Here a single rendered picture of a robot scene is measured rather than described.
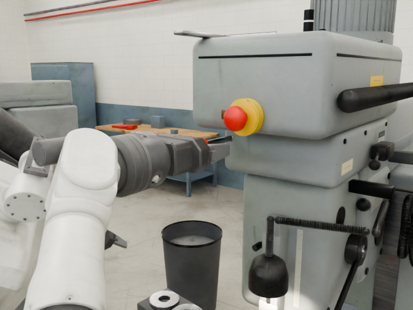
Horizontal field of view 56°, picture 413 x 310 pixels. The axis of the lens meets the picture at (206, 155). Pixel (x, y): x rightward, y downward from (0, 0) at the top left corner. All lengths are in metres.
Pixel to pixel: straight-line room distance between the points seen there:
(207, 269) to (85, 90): 5.77
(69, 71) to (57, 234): 7.52
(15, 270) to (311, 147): 0.52
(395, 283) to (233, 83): 0.84
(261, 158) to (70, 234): 0.44
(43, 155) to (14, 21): 10.00
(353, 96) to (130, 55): 7.02
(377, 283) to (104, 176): 1.01
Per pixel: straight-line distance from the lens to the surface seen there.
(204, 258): 2.88
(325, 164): 0.69
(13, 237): 0.72
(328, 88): 0.59
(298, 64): 0.59
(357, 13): 0.98
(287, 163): 0.72
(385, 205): 0.80
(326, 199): 0.75
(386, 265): 1.27
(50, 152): 0.53
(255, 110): 0.61
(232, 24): 6.03
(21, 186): 0.64
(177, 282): 3.00
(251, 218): 0.84
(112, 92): 7.98
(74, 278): 0.38
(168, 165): 0.57
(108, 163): 0.47
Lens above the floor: 1.83
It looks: 12 degrees down
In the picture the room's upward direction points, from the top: straight up
